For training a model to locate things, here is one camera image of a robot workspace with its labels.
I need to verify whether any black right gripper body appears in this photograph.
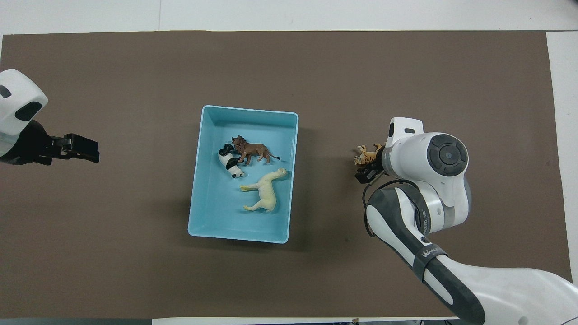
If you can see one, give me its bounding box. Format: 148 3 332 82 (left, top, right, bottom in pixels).
371 145 385 177

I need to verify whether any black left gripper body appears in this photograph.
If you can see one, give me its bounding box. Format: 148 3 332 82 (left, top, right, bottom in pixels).
0 120 66 165

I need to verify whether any orange striped tiger toy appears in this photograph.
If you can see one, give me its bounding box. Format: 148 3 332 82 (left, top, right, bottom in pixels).
354 144 384 167

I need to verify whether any cream horse toy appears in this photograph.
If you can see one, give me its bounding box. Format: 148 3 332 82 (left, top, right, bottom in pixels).
239 168 288 213

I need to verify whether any brown lion toy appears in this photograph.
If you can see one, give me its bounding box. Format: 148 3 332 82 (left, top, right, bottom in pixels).
231 135 281 165

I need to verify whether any black white panda toy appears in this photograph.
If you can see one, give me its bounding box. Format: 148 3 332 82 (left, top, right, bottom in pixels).
219 144 247 179

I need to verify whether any light blue storage box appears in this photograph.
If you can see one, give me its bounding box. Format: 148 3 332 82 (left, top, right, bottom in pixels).
187 105 299 244

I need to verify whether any brown table mat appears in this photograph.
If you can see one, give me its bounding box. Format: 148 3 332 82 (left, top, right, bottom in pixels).
0 30 573 319

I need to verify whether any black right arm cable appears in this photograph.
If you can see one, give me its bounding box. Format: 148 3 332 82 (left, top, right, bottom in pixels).
364 178 420 237

